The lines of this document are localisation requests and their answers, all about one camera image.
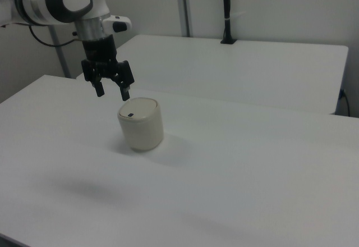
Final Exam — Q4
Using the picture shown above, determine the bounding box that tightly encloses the grey wall frame post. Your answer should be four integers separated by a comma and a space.
174, 0, 195, 38

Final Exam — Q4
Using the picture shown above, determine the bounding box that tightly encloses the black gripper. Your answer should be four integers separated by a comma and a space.
81, 35, 134, 102

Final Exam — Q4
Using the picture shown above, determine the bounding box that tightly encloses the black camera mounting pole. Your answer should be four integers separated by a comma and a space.
220, 0, 240, 45

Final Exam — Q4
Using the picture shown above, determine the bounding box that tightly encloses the black cable at table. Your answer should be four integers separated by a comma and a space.
338, 88, 352, 116

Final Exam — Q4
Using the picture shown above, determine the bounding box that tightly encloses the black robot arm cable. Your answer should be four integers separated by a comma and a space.
29, 25, 82, 48

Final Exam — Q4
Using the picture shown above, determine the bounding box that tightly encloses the cream trash bin body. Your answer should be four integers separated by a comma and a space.
117, 97, 164, 152

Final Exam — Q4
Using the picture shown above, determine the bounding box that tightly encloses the white cable tie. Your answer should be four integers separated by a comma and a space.
223, 11, 247, 23

